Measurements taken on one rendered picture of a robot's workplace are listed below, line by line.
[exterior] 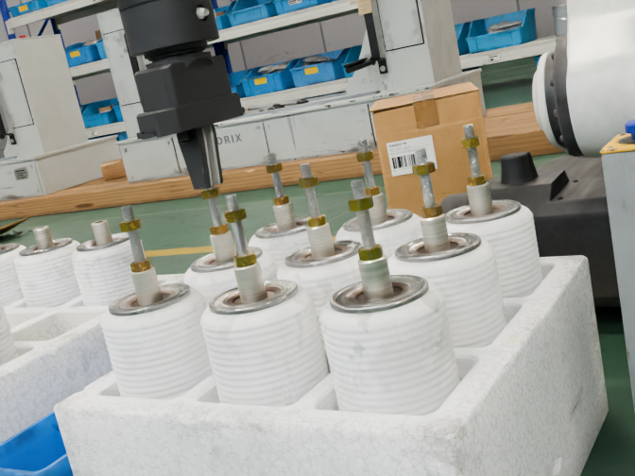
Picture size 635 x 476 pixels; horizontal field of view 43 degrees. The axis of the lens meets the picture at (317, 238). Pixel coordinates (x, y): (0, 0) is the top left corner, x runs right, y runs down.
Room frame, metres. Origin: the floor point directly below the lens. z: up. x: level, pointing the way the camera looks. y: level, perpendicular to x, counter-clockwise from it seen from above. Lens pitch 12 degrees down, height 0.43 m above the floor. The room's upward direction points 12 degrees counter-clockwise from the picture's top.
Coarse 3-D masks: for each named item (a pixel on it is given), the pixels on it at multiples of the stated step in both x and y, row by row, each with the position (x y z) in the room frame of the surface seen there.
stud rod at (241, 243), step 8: (232, 200) 0.64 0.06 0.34; (232, 208) 0.64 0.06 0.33; (232, 224) 0.64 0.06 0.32; (240, 224) 0.64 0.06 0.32; (232, 232) 0.65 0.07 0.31; (240, 232) 0.64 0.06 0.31; (240, 240) 0.64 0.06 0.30; (240, 248) 0.64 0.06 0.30; (248, 248) 0.65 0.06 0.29; (240, 256) 0.64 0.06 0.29
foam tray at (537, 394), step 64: (576, 256) 0.80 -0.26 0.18; (512, 320) 0.66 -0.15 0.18; (576, 320) 0.74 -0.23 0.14; (320, 384) 0.61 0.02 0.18; (512, 384) 0.58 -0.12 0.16; (576, 384) 0.71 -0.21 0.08; (128, 448) 0.64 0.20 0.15; (192, 448) 0.60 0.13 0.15; (256, 448) 0.57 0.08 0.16; (320, 448) 0.53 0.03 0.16; (384, 448) 0.51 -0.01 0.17; (448, 448) 0.48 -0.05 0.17; (512, 448) 0.56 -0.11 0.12; (576, 448) 0.69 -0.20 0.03
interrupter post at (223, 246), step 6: (222, 234) 0.80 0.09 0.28; (228, 234) 0.80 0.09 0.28; (216, 240) 0.80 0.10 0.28; (222, 240) 0.80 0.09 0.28; (228, 240) 0.80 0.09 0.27; (216, 246) 0.80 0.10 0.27; (222, 246) 0.80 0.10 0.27; (228, 246) 0.80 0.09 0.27; (216, 252) 0.80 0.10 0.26; (222, 252) 0.80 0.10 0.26; (228, 252) 0.80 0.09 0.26; (234, 252) 0.81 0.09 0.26; (216, 258) 0.80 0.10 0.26; (222, 258) 0.80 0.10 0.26; (228, 258) 0.80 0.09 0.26
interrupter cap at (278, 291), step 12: (276, 288) 0.66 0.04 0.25; (288, 288) 0.65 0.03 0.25; (216, 300) 0.66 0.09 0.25; (228, 300) 0.65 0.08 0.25; (240, 300) 0.65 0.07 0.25; (264, 300) 0.62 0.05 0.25; (276, 300) 0.62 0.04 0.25; (216, 312) 0.62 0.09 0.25; (228, 312) 0.62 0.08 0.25; (240, 312) 0.61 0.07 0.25
